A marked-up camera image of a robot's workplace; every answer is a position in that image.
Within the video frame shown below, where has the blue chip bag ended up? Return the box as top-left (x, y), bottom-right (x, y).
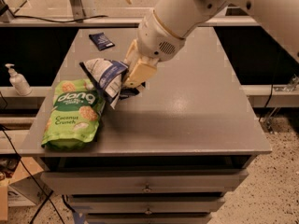
top-left (78, 58), bottom-right (146, 110)

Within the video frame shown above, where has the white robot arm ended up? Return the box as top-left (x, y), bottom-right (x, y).
top-left (123, 0), bottom-right (299, 88)

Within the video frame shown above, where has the green rice chip bag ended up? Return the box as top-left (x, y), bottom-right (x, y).
top-left (41, 79), bottom-right (106, 150)

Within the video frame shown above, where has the small dark blue packet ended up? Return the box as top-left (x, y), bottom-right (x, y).
top-left (89, 33), bottom-right (115, 51)

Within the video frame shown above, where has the grey drawer cabinet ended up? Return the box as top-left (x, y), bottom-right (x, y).
top-left (19, 27), bottom-right (273, 224)

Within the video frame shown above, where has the white pump bottle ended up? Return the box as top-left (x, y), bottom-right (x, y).
top-left (6, 63), bottom-right (32, 96)

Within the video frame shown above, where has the top grey drawer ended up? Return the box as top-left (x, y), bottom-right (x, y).
top-left (41, 169), bottom-right (249, 195)

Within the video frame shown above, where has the grey drawer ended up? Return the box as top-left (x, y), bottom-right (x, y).
top-left (69, 196), bottom-right (224, 214)
top-left (86, 214), bottom-right (212, 224)
top-left (41, 169), bottom-right (249, 195)

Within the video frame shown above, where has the middle grey drawer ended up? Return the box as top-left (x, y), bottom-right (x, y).
top-left (69, 196), bottom-right (224, 214)

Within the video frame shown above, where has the bottom grey drawer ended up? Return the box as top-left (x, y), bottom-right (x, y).
top-left (86, 214), bottom-right (212, 224)

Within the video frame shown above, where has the cardboard box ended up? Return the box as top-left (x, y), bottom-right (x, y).
top-left (0, 157), bottom-right (50, 221)

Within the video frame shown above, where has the black cable on shelf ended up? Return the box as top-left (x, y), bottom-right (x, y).
top-left (8, 14), bottom-right (108, 24)

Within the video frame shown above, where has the grey metal frame leg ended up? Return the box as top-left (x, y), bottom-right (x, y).
top-left (69, 0), bottom-right (96, 20)

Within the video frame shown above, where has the black floor cable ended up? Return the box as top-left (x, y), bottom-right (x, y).
top-left (0, 124), bottom-right (66, 224)

